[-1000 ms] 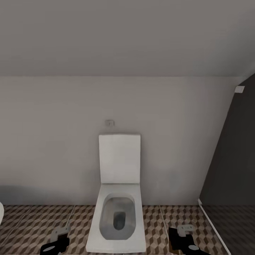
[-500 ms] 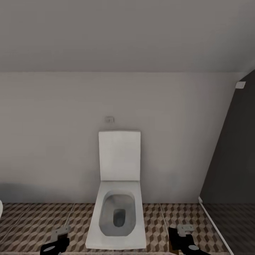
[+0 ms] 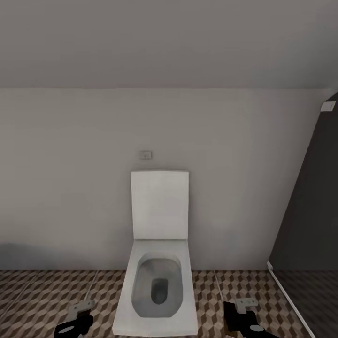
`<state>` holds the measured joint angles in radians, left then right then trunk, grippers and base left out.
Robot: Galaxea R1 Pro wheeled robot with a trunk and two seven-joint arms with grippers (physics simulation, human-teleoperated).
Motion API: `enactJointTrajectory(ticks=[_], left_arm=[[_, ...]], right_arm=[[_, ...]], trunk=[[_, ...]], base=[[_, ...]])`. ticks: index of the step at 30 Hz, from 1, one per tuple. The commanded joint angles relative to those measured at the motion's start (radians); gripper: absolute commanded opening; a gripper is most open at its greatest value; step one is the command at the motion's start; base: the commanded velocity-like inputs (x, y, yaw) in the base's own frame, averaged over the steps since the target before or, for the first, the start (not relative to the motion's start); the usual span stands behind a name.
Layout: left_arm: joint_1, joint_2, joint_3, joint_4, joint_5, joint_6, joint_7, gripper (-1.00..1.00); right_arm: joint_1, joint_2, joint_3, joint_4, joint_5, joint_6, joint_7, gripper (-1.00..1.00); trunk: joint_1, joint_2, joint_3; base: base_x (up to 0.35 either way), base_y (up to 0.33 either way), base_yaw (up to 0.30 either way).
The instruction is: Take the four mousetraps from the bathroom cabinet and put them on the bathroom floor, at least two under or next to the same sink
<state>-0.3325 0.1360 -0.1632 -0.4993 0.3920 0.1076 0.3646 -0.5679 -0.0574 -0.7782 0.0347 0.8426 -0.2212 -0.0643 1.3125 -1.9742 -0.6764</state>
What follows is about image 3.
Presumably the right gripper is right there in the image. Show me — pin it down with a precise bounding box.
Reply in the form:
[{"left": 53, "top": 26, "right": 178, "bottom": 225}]
[{"left": 224, "top": 310, "right": 257, "bottom": 333}]

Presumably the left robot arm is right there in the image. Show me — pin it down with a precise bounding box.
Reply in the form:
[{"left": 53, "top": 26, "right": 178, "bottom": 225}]
[{"left": 54, "top": 300, "right": 95, "bottom": 338}]

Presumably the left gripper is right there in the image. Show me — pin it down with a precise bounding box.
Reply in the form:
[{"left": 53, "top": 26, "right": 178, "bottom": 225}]
[{"left": 54, "top": 315, "right": 93, "bottom": 338}]

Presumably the mousetrap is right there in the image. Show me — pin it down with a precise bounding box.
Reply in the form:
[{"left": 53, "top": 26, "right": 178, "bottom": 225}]
[
  {"left": 77, "top": 310, "right": 91, "bottom": 318},
  {"left": 223, "top": 302, "right": 237, "bottom": 338}
]

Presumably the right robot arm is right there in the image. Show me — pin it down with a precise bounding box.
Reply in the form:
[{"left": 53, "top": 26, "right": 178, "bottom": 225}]
[{"left": 224, "top": 298, "right": 279, "bottom": 338}]

